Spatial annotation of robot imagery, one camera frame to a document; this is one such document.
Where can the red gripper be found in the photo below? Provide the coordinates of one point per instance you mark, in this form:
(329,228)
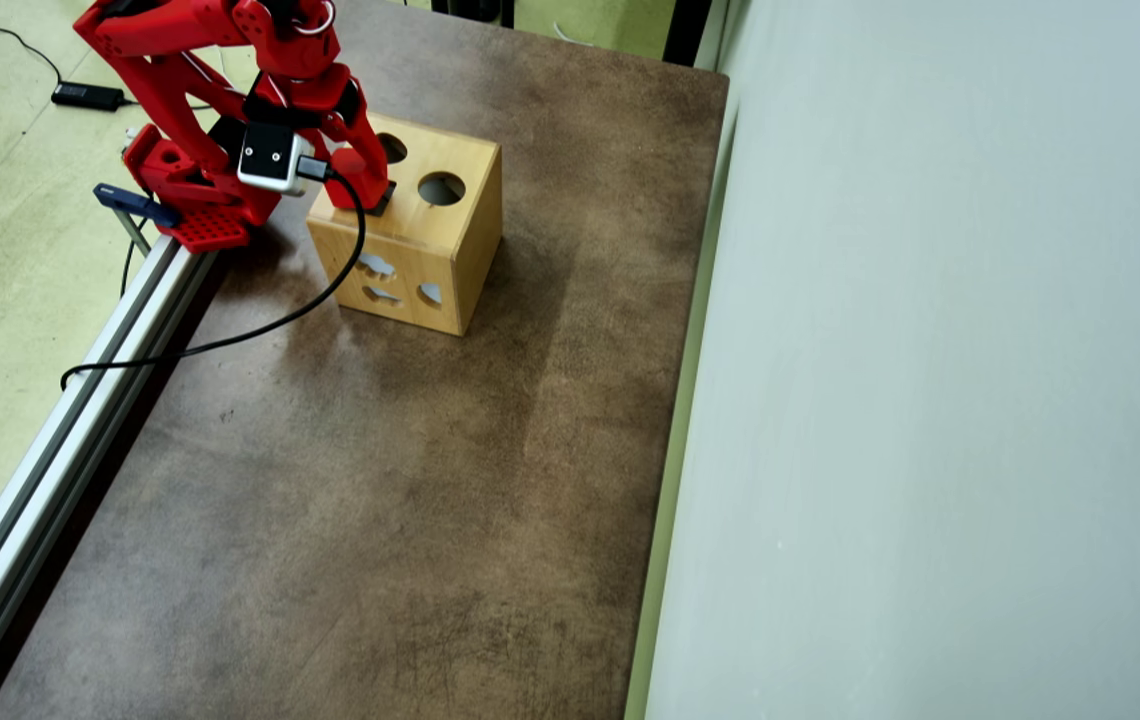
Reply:
(358,150)

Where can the red robot arm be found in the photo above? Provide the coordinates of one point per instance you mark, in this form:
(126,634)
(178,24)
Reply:
(155,90)

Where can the wooden shape sorter box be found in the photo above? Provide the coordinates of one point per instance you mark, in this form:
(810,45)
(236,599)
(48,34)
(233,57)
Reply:
(430,235)

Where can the black furniture base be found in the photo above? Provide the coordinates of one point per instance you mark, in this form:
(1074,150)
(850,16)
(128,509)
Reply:
(472,10)

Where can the blue clamp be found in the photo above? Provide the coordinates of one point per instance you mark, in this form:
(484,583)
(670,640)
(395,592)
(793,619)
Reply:
(135,203)

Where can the black power adapter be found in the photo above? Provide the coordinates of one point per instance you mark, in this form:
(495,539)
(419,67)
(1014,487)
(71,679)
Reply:
(88,96)

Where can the black vertical post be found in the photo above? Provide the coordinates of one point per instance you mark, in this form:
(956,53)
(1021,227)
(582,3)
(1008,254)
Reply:
(687,30)

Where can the aluminium profile rail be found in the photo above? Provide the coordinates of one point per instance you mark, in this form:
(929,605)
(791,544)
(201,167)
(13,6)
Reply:
(40,470)

